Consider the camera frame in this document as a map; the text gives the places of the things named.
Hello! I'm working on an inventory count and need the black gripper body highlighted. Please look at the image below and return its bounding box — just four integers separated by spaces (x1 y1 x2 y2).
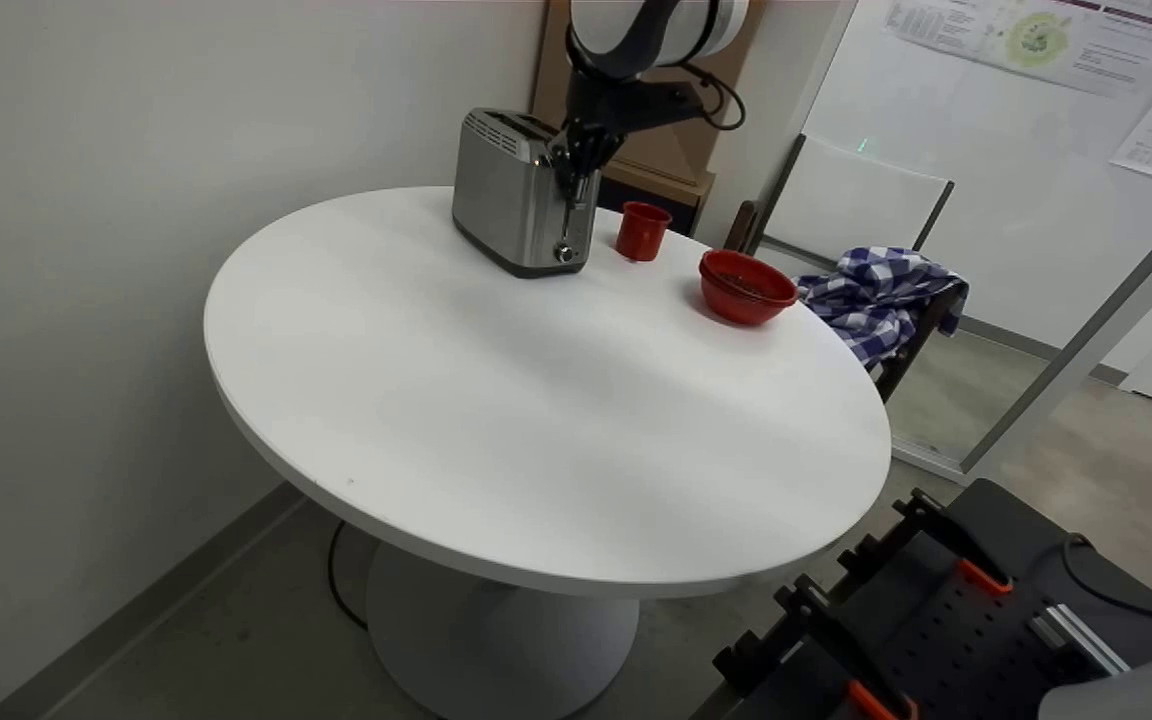
559 50 694 150

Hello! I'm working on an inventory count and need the silver two-slot toaster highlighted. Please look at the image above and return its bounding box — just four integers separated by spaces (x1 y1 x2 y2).
447 105 605 282

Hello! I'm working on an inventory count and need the brown wooden board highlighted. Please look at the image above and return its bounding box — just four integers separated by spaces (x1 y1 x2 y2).
527 0 775 239

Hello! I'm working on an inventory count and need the red plastic mug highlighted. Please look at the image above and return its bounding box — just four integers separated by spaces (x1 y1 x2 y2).
617 195 676 265

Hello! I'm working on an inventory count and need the red plastic bowl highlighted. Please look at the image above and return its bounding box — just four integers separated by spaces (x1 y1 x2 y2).
694 245 805 331

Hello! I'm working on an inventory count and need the white folded board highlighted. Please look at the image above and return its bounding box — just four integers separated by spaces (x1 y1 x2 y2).
733 129 960 276

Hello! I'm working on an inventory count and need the blue white checkered cloth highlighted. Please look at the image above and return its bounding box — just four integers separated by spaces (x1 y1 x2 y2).
796 245 971 376

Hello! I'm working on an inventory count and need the dark chair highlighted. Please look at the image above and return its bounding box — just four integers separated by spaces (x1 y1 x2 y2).
868 276 976 406

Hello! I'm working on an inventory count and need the black workbench with orange clamps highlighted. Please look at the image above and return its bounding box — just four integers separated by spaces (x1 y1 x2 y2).
685 477 1152 720

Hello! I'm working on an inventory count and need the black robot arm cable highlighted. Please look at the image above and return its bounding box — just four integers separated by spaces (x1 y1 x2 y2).
676 60 750 137

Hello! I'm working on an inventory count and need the large wall poster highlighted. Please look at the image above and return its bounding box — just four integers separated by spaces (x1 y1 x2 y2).
879 0 1152 100

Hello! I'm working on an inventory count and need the black floor cable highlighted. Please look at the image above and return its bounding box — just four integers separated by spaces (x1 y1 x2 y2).
324 515 375 632

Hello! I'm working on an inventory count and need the white table pedestal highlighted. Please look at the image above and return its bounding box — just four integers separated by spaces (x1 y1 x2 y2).
361 535 644 720

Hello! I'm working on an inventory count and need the grey metal partition frame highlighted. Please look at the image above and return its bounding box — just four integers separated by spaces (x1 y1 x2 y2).
955 178 1152 480

